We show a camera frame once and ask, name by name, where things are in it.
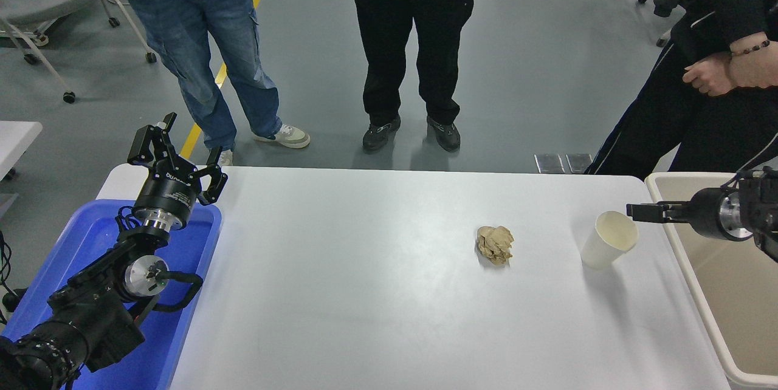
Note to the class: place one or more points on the large pale plastic bin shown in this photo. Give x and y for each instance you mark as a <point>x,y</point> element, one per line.
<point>741,305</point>

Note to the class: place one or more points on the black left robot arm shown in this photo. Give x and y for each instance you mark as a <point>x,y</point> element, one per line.
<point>91,317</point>

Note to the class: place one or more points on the white side table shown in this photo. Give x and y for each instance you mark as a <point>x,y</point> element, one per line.
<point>15,138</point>

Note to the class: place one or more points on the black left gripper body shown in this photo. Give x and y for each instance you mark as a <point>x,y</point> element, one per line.
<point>167,192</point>

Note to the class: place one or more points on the metal floor plate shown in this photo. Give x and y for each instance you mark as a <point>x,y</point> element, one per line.
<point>578,163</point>
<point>549,163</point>

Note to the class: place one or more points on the blue plastic tray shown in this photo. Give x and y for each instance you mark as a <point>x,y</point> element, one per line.
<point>91,235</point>

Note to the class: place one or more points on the person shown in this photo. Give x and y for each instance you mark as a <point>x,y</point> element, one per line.
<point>413,13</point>
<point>194,19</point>
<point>668,123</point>

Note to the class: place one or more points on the person's hand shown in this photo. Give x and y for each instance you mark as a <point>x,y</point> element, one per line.
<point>711,77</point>

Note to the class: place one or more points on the person's hand with bracelet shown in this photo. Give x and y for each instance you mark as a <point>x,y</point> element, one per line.
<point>757,71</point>

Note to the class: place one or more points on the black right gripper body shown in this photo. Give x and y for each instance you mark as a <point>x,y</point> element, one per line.
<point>706,214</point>

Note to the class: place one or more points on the crumpled tan paper ball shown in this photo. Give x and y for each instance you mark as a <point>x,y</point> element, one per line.
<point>495,245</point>

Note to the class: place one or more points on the white paper cup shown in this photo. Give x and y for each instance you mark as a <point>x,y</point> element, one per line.
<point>605,247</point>

